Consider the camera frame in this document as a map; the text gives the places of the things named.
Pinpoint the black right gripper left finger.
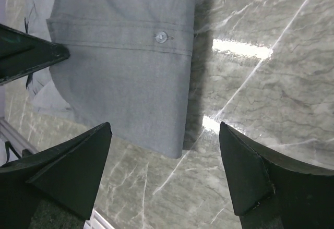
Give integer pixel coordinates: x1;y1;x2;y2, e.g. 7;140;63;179
0;122;113;229

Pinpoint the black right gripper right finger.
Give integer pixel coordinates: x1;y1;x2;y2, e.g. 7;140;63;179
219;122;333;228

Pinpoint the grey long sleeve shirt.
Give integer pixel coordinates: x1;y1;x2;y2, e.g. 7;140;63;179
25;0;195;159

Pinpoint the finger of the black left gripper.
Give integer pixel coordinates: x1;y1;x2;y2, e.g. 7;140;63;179
1;25;70;85

